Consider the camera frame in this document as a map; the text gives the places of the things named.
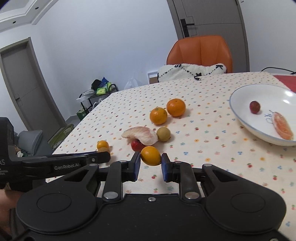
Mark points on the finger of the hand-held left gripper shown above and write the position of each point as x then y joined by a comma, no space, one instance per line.
100,157

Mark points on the black bag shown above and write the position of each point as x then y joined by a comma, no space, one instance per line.
96,83

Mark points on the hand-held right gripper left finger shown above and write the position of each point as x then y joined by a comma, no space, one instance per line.
136,166

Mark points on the white framed board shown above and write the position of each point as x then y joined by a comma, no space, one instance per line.
152,77

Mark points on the red mat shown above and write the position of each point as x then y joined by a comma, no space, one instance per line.
288,81

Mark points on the grey sofa cushion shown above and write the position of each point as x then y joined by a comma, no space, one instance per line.
32,141

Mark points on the white cushion with black pattern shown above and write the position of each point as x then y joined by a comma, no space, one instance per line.
185,71

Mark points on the white plate with blue rim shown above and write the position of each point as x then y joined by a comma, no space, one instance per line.
261,125

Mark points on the floral tablecloth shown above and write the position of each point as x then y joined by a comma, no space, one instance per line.
208,139

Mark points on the orange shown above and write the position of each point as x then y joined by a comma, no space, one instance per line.
176,107
158,115

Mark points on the peeled grapefruit segment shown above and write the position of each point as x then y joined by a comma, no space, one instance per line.
282,127

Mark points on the translucent plastic bag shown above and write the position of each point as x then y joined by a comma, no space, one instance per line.
131,83

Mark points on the brown longan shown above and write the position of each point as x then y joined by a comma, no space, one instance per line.
103,150
163,134

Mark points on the large yellow kumquat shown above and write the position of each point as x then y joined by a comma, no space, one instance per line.
150,155

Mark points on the shiny red fruit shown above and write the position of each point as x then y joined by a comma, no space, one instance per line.
136,146

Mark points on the plain grey door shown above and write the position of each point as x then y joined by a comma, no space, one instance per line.
20,81

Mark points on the green packets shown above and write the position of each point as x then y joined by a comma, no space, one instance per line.
101,90

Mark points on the person's left hand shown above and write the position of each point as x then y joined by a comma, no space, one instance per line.
7,201

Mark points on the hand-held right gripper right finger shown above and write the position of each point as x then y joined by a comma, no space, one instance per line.
165,167

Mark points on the orange chair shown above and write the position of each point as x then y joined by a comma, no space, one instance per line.
198,49

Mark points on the small yellow kumquat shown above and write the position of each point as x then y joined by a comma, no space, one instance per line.
103,144

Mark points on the grey door with panel lines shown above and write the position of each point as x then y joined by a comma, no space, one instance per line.
212,18

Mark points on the peeled pomelo segment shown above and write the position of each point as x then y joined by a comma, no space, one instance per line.
141,136

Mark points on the blue packet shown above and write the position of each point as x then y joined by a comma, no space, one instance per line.
104,80

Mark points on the green box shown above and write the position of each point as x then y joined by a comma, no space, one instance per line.
81,114

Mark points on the dark red lychee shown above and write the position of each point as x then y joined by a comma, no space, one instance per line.
254,107

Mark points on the black metal rack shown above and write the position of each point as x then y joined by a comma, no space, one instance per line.
91,98

